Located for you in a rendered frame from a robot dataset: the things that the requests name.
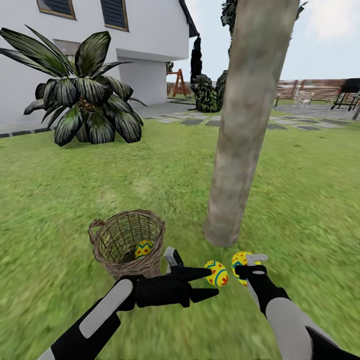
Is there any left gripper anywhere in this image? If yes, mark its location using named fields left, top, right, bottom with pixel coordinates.
left=150, top=266, right=220, bottom=308

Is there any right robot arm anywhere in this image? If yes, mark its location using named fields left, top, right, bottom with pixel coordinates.
left=234, top=253, right=360, bottom=360

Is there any easter egg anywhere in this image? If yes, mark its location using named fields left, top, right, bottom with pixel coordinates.
left=132, top=238, right=155, bottom=260
left=231, top=251, right=261, bottom=287
left=204, top=260, right=228, bottom=287

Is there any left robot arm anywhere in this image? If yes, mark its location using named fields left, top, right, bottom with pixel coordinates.
left=37, top=247, right=220, bottom=360

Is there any wicker basket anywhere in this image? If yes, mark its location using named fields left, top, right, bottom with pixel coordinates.
left=87, top=209, right=167, bottom=282

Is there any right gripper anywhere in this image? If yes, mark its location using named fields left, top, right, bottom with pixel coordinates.
left=234, top=264, right=266, bottom=280

